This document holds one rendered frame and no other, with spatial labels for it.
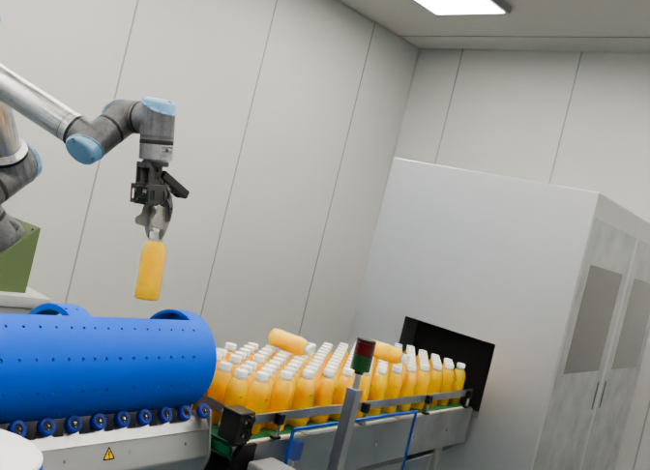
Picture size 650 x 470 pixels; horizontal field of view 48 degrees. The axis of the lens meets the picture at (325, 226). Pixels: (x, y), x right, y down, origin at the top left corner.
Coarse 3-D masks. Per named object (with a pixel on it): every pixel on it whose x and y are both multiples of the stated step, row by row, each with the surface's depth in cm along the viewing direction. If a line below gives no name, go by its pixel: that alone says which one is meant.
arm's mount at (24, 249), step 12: (24, 228) 258; (36, 228) 255; (24, 240) 251; (36, 240) 254; (0, 252) 248; (12, 252) 249; (24, 252) 252; (0, 264) 247; (12, 264) 250; (24, 264) 253; (0, 276) 248; (12, 276) 250; (24, 276) 254; (0, 288) 248; (12, 288) 251; (24, 288) 255
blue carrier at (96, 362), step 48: (0, 336) 160; (48, 336) 169; (96, 336) 180; (144, 336) 192; (192, 336) 207; (0, 384) 158; (48, 384) 168; (96, 384) 178; (144, 384) 191; (192, 384) 206
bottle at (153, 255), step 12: (156, 240) 201; (144, 252) 200; (156, 252) 200; (144, 264) 200; (156, 264) 200; (144, 276) 200; (156, 276) 200; (144, 288) 200; (156, 288) 201; (156, 300) 202
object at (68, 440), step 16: (176, 416) 210; (64, 432) 179; (96, 432) 186; (112, 432) 190; (128, 432) 194; (144, 432) 198; (160, 432) 202; (176, 432) 207; (48, 448) 174; (64, 448) 177
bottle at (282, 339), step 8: (272, 336) 272; (280, 336) 271; (288, 336) 270; (296, 336) 269; (272, 344) 274; (280, 344) 270; (288, 344) 268; (296, 344) 266; (304, 344) 266; (296, 352) 266; (304, 352) 265
